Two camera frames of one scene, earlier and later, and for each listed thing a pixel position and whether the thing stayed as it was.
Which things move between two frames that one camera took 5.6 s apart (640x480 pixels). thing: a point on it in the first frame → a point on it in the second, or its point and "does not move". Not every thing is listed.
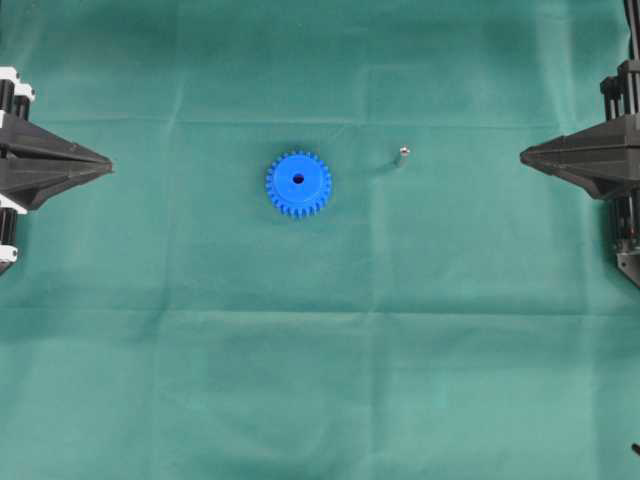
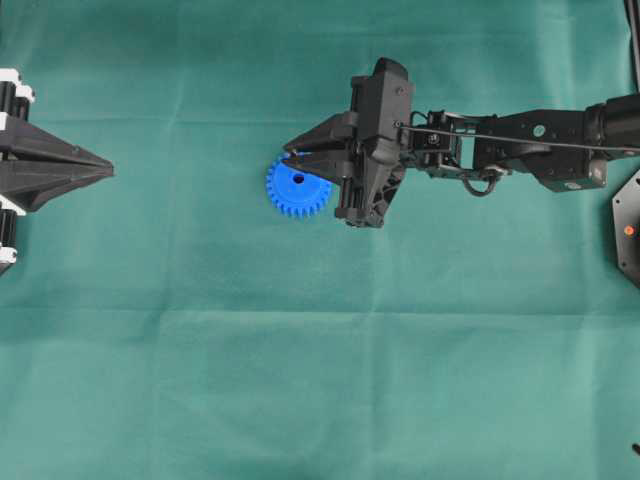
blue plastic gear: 298,184 does not move
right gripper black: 605,160 → 381,120
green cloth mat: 317,254 does not move
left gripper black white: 25,181 does not move
